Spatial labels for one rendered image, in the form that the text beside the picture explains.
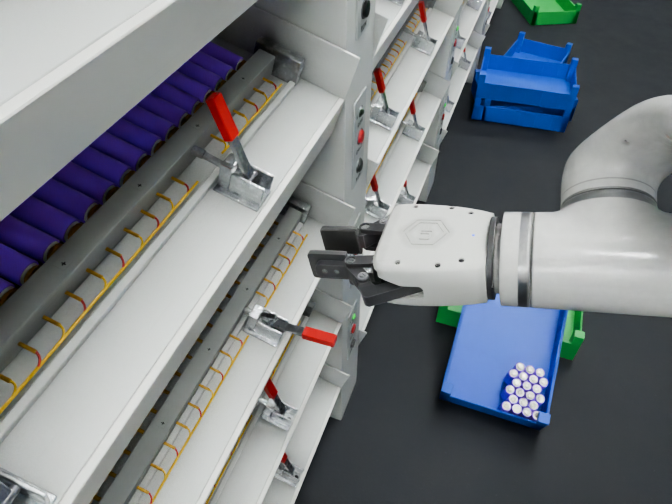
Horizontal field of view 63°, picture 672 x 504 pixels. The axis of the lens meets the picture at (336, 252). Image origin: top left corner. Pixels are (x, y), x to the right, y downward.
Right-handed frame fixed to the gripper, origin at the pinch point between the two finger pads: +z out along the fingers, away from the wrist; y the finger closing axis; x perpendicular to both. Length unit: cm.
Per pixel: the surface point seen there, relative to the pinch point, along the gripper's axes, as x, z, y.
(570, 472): 68, -25, -19
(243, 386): 8.4, 8.1, 11.4
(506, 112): 52, -6, -133
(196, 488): 9.3, 8.3, 21.7
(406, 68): 4, 5, -56
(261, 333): 7.1, 8.3, 5.5
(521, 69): 46, -10, -152
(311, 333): 6.8, 2.6, 5.1
